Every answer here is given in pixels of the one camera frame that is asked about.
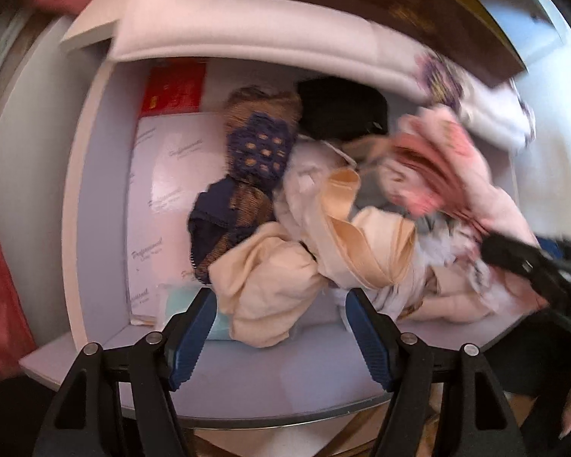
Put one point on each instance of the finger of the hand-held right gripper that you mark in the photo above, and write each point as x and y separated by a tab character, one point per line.
514	257

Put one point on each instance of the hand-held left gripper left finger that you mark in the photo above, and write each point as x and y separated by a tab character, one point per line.
195	338

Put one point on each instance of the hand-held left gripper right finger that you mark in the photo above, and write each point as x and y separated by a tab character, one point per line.
366	338

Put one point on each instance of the light blue cloth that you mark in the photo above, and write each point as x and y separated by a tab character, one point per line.
190	307

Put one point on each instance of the beige cotton garment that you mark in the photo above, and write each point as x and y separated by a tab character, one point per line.
266	290

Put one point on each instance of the white drawer grey front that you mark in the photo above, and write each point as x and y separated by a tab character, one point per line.
276	371

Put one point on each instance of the pink strawberry print garment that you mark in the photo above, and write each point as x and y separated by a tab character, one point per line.
437	166

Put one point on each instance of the navy underwear brown trim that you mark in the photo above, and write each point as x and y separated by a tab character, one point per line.
219	214

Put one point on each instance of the pale pink cotton garment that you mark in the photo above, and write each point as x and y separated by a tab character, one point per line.
304	176

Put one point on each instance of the brown underwear navy lace patch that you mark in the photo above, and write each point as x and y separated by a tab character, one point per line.
261	147

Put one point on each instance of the black knitted garment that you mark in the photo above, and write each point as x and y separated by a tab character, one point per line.
342	104

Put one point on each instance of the person's black trousers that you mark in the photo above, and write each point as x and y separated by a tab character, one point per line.
542	381

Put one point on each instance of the clear-wrapped white paper pack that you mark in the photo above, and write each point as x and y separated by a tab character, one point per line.
171	185

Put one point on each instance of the red blanket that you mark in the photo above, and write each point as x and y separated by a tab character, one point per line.
0	285

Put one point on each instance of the red packet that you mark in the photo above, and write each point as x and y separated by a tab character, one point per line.
171	85

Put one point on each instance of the white floral embroidered cloth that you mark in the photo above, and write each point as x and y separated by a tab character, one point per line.
266	24

